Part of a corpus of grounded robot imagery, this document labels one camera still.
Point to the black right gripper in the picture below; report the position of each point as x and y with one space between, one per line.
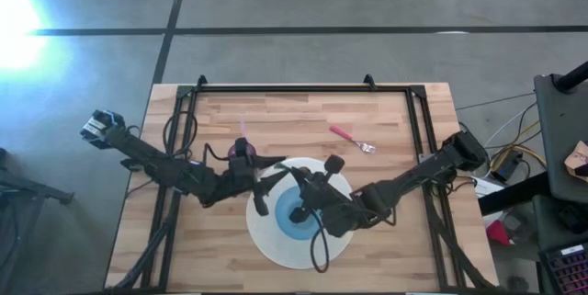
321 191

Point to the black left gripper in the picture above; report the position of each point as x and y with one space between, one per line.
241 171

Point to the blue bowl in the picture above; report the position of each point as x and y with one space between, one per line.
286 210

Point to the purple faceted plastic cup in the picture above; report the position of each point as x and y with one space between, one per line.
232 151

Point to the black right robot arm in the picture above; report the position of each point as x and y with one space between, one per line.
413 175

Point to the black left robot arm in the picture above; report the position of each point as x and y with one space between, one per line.
156 164

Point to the white round plate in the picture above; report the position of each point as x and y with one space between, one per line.
275 244

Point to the white paper sheet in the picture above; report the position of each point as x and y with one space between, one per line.
487 189

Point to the red object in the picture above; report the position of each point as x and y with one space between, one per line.
498 233

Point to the black power adapter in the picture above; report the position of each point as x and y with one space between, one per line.
505 168

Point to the black floor stand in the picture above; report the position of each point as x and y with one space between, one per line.
27 191

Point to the dark grey side table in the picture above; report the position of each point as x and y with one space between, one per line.
565 125

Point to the brown cardboard box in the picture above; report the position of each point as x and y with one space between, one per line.
578 159

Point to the black backlit keyboard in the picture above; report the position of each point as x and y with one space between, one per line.
567 269

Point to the black pole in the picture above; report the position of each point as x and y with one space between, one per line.
572 79

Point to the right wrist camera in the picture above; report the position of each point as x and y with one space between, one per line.
340 221

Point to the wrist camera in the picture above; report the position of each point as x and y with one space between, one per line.
213 189
340 221

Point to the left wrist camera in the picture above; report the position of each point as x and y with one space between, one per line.
213 189

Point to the black metal table frame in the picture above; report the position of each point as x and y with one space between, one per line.
298 88

